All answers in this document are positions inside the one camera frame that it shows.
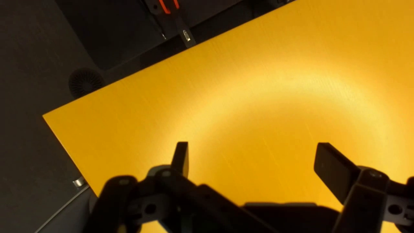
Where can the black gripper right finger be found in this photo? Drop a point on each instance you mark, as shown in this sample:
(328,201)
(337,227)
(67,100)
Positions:
(334,166)

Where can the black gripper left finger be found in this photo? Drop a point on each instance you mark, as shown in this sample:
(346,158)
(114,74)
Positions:
(180,157)

